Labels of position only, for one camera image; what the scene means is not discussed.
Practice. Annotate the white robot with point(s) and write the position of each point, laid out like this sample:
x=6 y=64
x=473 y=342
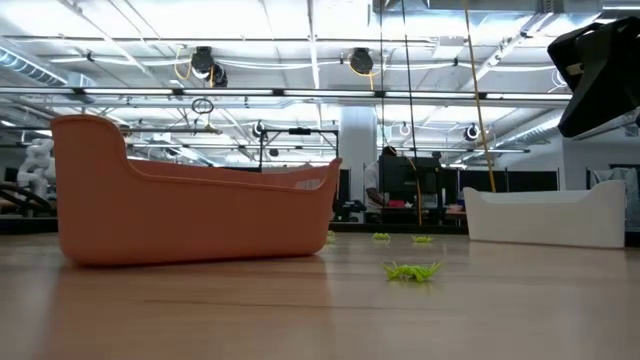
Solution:
x=35 y=165

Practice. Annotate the long light bar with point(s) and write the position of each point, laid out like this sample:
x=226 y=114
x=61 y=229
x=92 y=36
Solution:
x=125 y=91

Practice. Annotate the black stand frame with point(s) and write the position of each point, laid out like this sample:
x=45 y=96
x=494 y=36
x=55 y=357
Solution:
x=299 y=131

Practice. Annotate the black background monitor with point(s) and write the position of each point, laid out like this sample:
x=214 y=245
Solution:
x=410 y=180

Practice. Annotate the white pillar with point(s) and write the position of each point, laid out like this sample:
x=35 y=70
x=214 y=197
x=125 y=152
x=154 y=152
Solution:
x=357 y=135

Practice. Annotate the orange plastic bin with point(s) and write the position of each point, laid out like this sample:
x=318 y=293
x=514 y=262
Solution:
x=175 y=220

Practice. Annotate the black partition panel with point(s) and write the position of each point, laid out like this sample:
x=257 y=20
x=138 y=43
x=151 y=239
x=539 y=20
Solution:
x=525 y=180

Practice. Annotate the white plastic bin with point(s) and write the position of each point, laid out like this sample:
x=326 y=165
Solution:
x=550 y=220

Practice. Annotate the ceiling duct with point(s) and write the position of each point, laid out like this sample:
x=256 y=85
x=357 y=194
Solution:
x=25 y=65

